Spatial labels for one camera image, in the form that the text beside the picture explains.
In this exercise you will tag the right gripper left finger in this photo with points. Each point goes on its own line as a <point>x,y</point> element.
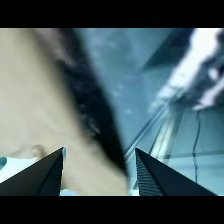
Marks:
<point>40,176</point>

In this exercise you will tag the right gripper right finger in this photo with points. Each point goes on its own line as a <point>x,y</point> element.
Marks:
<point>156,180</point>

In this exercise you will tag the cream garment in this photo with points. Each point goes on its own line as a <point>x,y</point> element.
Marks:
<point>30,100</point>

